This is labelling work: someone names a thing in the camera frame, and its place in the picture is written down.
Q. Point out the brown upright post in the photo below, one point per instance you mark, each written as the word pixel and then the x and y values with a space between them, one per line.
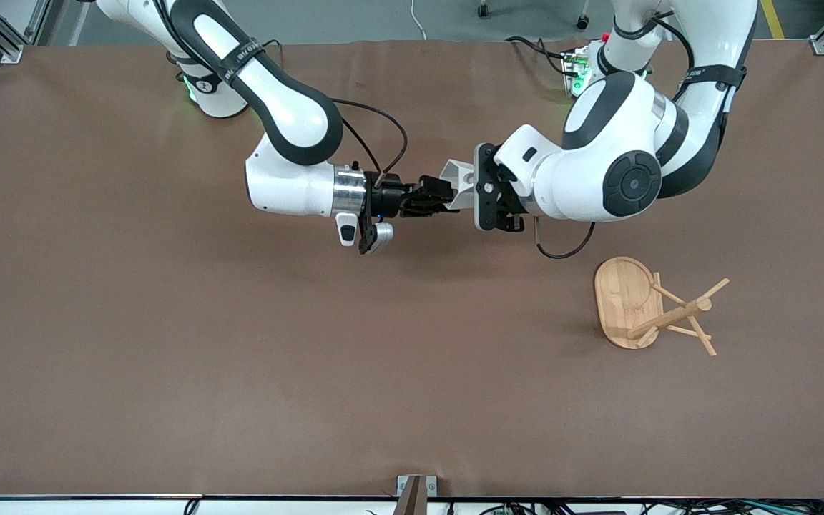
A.
pixel 413 501

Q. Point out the left arm base control box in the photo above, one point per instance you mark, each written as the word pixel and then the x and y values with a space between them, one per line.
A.
pixel 576 71

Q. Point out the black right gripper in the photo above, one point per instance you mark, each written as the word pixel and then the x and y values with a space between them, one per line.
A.
pixel 388 198

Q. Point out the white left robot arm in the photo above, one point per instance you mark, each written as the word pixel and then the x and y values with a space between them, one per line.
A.
pixel 619 121

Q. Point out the wooden mug tree rack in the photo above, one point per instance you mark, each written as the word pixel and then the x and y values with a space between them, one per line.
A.
pixel 623 300

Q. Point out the white angular cup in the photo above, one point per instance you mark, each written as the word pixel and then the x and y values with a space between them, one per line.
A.
pixel 458 193

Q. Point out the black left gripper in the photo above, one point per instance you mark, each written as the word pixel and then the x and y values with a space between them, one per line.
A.
pixel 507 214

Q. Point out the black caster wheel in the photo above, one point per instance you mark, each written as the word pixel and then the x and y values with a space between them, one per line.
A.
pixel 584 22
pixel 483 9

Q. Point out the small metal bracket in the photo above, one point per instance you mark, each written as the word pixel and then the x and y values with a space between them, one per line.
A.
pixel 403 485

